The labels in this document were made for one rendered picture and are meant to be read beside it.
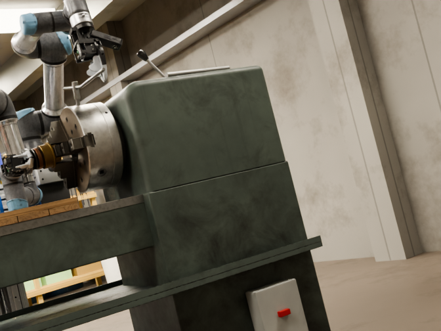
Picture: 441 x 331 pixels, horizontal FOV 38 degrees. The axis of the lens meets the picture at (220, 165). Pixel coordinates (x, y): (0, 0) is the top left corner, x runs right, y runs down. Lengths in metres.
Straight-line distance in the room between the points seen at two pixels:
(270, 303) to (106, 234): 0.62
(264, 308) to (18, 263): 0.84
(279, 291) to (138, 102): 0.83
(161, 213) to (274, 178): 0.49
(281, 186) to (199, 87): 0.49
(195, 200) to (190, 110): 0.33
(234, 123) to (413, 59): 2.77
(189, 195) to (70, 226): 0.43
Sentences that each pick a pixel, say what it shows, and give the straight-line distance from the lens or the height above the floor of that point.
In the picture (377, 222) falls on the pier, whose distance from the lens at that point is 5.13.
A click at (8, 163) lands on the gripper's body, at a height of 1.08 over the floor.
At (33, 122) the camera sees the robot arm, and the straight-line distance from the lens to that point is 3.01.
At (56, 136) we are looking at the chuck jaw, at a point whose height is 1.14.
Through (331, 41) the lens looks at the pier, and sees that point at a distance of 5.19.
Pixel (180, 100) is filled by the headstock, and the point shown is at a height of 1.16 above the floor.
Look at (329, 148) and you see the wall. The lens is 5.60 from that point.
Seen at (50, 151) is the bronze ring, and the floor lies 1.09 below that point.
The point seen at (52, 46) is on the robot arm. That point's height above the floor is 1.56.
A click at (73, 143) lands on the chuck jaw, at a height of 1.09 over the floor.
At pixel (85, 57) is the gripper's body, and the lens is 2.28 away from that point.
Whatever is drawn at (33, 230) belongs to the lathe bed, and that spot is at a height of 0.83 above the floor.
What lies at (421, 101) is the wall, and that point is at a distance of 4.96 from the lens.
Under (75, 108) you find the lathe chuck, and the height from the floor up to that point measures 1.21.
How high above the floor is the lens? 0.79
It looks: 3 degrees up
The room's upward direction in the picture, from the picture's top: 14 degrees counter-clockwise
